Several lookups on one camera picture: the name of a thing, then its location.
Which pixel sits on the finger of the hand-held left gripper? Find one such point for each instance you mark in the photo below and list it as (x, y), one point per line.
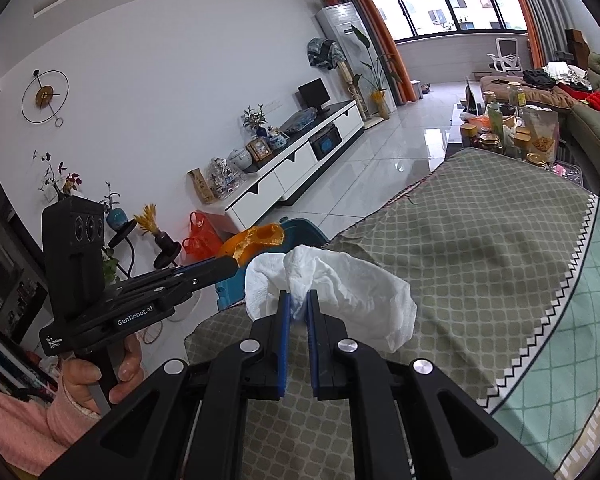
(190, 287)
(180, 274)

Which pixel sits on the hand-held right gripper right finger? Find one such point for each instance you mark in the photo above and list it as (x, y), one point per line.
(312, 345)

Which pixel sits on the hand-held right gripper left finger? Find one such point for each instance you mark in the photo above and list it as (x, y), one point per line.
(284, 345)

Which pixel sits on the white tissue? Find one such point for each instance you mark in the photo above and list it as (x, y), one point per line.
(340, 285)

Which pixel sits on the blue plastic trash bin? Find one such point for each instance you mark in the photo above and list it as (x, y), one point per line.
(307, 232)

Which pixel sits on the person's left forearm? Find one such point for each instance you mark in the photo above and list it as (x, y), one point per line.
(20, 410)

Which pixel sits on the person's left hand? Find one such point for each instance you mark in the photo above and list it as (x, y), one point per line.
(80, 382)

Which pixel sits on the orange plastic bag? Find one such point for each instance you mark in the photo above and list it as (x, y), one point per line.
(202, 237)

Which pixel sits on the dried wheat in dark vase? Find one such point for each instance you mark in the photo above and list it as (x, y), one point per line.
(155, 230)

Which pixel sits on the black tiered plant stand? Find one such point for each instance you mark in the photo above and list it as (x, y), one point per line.
(125, 240)

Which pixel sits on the teal vase with plant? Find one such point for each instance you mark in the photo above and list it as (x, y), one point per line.
(114, 217)

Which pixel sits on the dark display cabinet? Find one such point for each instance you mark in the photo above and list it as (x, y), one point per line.
(10, 300)

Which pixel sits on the red leafed twig arrangement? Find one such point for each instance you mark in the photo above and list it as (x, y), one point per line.
(60, 175)

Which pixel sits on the beige paper package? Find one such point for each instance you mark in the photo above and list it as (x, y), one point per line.
(201, 186)

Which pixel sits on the glass ornament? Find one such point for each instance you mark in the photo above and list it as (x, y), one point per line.
(225, 177)

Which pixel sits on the white ceramic jar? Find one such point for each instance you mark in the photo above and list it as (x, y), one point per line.
(240, 159)

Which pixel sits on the white TV cabinet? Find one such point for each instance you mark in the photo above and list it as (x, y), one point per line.
(300, 165)

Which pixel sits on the blue white porcelain bowl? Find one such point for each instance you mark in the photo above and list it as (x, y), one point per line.
(278, 140)

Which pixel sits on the small plant in blue vase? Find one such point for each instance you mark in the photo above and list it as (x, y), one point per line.
(256, 120)

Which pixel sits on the blue patterned cover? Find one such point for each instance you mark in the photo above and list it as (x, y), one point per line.
(297, 121)

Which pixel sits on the patterned green tablecloth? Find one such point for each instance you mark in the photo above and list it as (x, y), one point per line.
(480, 240)

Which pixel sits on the black monitor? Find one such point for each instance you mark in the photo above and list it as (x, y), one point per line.
(314, 94)

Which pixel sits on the black glass coffee table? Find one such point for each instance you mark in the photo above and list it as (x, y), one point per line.
(452, 142)

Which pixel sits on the gold tin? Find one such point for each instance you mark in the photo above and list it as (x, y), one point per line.
(468, 135)

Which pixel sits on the cloth-covered standing fan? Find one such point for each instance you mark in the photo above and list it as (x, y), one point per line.
(324, 52)

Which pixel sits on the brown jar with gold lid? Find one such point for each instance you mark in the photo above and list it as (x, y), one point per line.
(491, 144)

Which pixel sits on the small white stool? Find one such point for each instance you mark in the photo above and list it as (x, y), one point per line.
(421, 90)

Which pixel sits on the leafy plant in yellow pot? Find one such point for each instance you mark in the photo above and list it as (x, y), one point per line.
(380, 75)

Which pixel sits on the white standing air conditioner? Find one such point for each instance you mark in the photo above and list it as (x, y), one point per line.
(352, 50)

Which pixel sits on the green bottle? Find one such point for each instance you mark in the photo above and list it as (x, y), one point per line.
(495, 117)

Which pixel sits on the black upright tablet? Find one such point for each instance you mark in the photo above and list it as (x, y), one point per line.
(472, 95)

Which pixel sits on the beige paper snack bag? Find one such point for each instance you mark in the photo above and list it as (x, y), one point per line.
(540, 132)

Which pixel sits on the orange curtain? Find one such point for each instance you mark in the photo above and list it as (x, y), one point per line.
(525, 15)
(380, 35)

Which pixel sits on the large glass jar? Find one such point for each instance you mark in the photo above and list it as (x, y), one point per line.
(516, 94)

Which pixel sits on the brown ottoman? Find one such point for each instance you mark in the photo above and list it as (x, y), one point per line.
(510, 87)

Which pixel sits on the white office chair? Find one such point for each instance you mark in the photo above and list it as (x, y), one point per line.
(505, 55)

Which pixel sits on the green sofa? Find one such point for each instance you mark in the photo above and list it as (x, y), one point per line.
(587, 125)

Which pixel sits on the black framed window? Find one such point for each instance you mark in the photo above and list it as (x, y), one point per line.
(445, 5)

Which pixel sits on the red cloth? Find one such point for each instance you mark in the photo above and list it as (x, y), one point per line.
(592, 99)

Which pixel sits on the brown wooden cabinet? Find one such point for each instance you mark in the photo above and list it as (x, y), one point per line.
(576, 44)

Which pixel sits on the picture frame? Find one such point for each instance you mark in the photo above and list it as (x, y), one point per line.
(259, 150)

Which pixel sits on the round wall clock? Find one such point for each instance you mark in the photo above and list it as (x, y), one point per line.
(45, 95)

